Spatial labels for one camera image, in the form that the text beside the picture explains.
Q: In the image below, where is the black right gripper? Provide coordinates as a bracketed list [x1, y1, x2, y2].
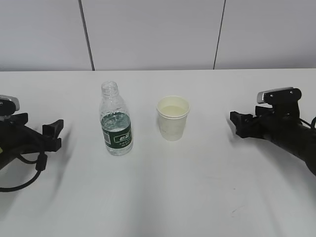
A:
[230, 102, 303, 142]

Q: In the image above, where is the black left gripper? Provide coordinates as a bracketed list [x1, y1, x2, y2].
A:
[0, 113, 64, 153]

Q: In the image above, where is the clear green-label water bottle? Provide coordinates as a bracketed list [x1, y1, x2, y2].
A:
[99, 81, 133, 156]

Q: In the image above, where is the white paper cup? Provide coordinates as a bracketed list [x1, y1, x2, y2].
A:
[157, 96, 190, 141]

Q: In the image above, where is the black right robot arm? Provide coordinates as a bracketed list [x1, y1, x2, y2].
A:
[230, 102, 316, 174]

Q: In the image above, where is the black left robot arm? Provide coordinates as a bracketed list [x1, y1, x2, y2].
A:
[0, 113, 64, 168]

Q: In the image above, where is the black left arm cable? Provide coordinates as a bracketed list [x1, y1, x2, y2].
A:
[0, 138, 47, 193]

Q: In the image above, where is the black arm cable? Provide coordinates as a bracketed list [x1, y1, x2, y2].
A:
[298, 115, 316, 130]
[0, 138, 47, 193]

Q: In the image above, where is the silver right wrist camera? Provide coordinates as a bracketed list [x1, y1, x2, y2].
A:
[257, 87, 302, 105]

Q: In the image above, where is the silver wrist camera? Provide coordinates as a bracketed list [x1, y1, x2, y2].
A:
[0, 95, 20, 117]
[257, 87, 302, 105]

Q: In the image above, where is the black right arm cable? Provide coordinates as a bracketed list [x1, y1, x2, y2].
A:
[298, 115, 316, 130]

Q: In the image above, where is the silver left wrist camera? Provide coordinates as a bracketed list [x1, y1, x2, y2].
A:
[0, 95, 20, 117]

